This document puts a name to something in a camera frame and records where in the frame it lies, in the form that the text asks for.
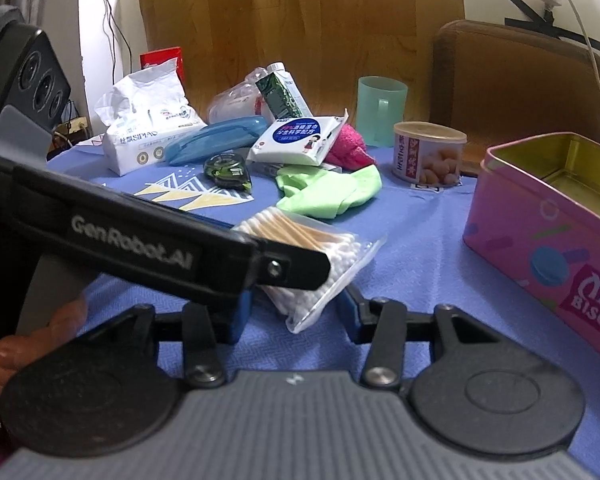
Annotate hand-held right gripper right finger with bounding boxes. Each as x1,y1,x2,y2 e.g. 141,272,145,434
336,285,506,387

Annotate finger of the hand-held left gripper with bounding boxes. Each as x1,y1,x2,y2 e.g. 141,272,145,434
249,244,332,292

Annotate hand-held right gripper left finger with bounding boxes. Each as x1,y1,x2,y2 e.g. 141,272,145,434
82,287,255,388

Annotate clear bag of cotton swabs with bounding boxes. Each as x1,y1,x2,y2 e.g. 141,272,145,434
230,206,387,335

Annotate light green cloth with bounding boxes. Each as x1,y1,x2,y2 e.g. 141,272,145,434
275,165,382,220

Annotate white blue wet wipes pack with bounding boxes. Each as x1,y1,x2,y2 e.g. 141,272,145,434
246,109,350,167

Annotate pink knitted cloth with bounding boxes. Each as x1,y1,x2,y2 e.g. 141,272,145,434
324,122,376,171

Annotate pink biscuit tin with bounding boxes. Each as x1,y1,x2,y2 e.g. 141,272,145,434
462,132,600,356

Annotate person's left hand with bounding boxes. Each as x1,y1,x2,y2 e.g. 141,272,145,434
0,296,88,396

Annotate blue printed tablecloth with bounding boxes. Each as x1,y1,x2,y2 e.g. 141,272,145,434
45,132,600,480

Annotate large white tissue pack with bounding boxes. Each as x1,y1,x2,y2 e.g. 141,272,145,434
94,58,208,177

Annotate green black correction tape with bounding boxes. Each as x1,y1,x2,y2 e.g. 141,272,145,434
203,152,253,192

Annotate power strip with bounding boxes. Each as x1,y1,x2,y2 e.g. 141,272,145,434
50,115,90,151

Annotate blue plastic case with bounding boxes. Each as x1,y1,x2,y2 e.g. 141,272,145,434
164,115,270,166

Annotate white printed tag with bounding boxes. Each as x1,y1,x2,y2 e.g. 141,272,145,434
410,181,462,194

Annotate peanut can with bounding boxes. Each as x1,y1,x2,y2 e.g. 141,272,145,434
391,121,467,188

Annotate clear plastic bag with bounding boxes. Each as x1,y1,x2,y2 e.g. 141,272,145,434
207,72,271,125

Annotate green white milk carton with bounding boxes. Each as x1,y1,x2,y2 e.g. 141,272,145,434
255,62,313,122

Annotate teal plastic cup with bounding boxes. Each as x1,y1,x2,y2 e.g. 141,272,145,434
356,76,409,148

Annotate red box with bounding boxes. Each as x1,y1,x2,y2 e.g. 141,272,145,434
140,46,186,86

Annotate wooden pattern panel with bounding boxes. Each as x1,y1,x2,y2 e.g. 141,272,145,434
138,0,467,147

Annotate brown chair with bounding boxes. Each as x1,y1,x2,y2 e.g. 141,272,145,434
428,20,600,178

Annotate black tape strips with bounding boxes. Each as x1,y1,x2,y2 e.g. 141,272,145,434
504,0,600,55

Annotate black cable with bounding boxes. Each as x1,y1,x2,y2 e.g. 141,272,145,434
97,0,120,86

